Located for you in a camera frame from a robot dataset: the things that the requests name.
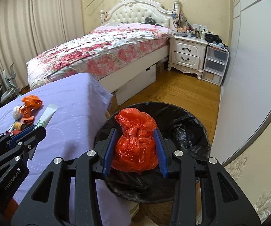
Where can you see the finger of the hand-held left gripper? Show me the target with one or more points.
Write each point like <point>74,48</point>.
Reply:
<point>20,149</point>
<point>20,134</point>

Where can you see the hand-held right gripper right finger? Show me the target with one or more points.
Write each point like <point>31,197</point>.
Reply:
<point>160,153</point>

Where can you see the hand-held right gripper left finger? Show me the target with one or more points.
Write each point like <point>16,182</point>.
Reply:
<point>108,151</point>

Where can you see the white teal toothpaste tube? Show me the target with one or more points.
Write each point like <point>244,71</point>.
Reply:
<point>46,116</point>

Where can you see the trash bin with black liner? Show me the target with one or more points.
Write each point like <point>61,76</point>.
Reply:
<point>187,131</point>

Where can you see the small tan orange box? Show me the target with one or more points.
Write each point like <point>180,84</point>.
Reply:
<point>18,125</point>

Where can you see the orange white wrapper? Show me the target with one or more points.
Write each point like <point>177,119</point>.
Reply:
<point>27,116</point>

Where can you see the crumpled white tissue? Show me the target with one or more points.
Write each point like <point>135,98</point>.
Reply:
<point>16,113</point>

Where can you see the orange cloth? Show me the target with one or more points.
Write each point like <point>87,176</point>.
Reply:
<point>13,207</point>

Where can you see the purple tablecloth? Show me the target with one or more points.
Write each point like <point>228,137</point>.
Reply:
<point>74,113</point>

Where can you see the grey green desk chair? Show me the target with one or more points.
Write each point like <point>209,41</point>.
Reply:
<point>9,82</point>

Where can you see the white cardboard box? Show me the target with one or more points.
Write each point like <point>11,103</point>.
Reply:
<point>135,84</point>

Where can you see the floral blanket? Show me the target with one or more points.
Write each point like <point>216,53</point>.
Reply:
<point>97,49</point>

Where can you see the clear plastic drawer unit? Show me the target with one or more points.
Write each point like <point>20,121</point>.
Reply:
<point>214,63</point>

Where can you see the white nightstand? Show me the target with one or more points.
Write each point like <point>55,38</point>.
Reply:
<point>187,51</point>

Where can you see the beige curtain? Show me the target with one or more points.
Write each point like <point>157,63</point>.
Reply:
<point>36,23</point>

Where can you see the white wardrobe door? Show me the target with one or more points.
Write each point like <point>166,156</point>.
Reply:
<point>250,75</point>

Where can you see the dark clothes pile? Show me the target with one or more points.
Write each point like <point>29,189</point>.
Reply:
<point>214,40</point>

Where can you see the cluster of small bottles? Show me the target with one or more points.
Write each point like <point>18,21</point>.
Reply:
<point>192,30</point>

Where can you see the white tufted bed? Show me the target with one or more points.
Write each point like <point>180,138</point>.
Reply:
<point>135,11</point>

